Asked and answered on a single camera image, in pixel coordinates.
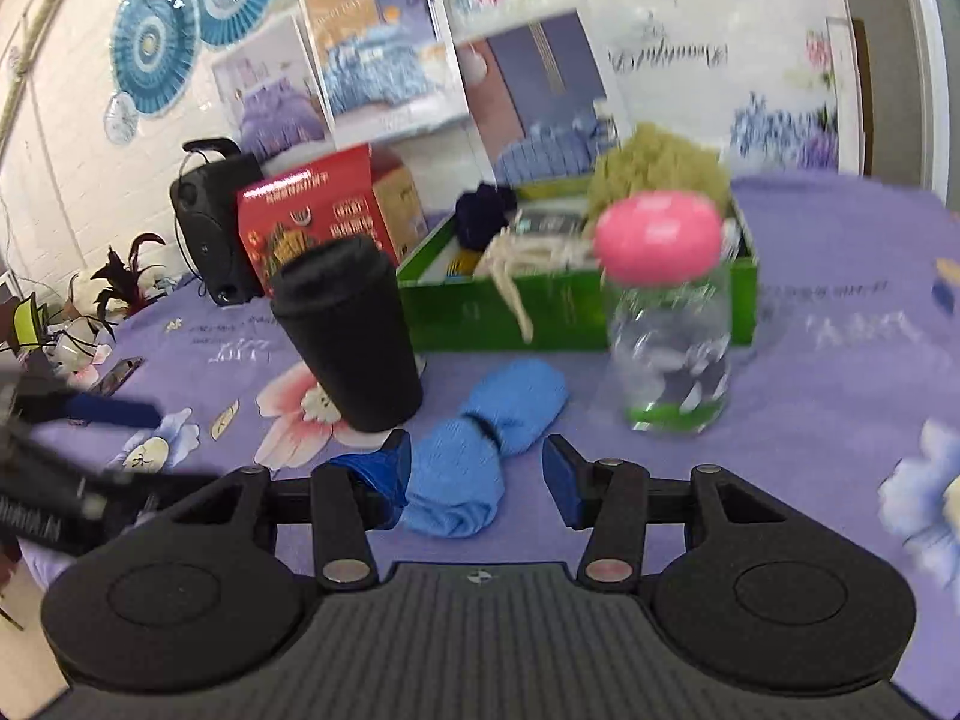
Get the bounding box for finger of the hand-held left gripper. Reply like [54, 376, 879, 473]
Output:
[105, 469, 227, 520]
[64, 394, 163, 429]

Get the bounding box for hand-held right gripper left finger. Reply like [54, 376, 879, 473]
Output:
[174, 430, 412, 590]

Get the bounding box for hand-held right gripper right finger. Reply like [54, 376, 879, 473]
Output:
[543, 433, 788, 590]

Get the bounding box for light blue cloth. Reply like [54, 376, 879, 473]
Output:
[403, 359, 570, 539]

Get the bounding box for green cardboard box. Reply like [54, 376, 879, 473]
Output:
[395, 171, 759, 354]

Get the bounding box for cream knitted cloth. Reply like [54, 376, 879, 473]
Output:
[473, 235, 602, 344]

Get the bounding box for navy sock ball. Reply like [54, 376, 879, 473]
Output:
[454, 183, 520, 253]

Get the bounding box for olive green towel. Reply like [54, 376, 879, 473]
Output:
[584, 123, 734, 224]

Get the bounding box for black smartphone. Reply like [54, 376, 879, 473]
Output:
[89, 357, 144, 397]

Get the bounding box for dark feather decoration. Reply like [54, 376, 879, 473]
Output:
[88, 233, 168, 332]

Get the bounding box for black lidded cup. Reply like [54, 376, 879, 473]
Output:
[268, 234, 425, 434]

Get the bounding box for black speaker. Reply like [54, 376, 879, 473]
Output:
[169, 138, 265, 308]

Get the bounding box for clear bottle with pink lid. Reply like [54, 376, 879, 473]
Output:
[592, 190, 734, 437]

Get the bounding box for red carton box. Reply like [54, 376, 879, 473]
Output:
[237, 143, 429, 299]

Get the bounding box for tiny pale blue fan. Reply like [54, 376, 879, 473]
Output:
[103, 93, 140, 146]

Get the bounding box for purple floral bedsheet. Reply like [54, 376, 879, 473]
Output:
[15, 169, 960, 698]

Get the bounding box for purple bedding poster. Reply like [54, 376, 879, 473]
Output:
[209, 14, 332, 164]

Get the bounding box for blue bedding poster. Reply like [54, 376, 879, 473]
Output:
[297, 0, 470, 149]

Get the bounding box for violet wall bedding poster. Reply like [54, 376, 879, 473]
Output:
[453, 8, 624, 186]

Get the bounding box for white wall pipe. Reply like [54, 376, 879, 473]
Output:
[0, 0, 98, 166]

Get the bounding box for floral plastic wall cloth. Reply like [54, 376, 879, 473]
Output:
[427, 0, 842, 175]

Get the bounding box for white door frame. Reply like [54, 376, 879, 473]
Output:
[895, 0, 960, 212]

